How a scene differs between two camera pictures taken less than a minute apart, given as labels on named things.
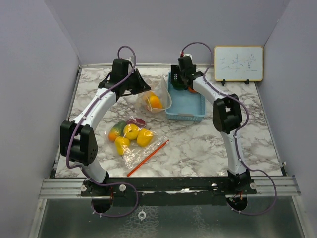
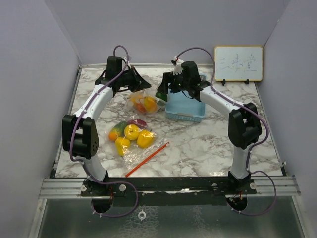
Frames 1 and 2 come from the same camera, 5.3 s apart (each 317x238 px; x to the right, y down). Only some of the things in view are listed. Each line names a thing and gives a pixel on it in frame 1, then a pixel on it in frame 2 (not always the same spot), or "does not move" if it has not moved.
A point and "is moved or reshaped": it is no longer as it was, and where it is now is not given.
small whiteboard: [241, 63] does not move
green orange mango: [117, 131] does not move
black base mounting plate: [169, 191] does not move
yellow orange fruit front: [149, 96] to [136, 98]
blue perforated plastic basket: [184, 105] does not move
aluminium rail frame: [73, 188] does not move
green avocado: [179, 86] is moved or reshaped
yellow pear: [131, 131] does not move
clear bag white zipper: [158, 97] is moved or reshaped
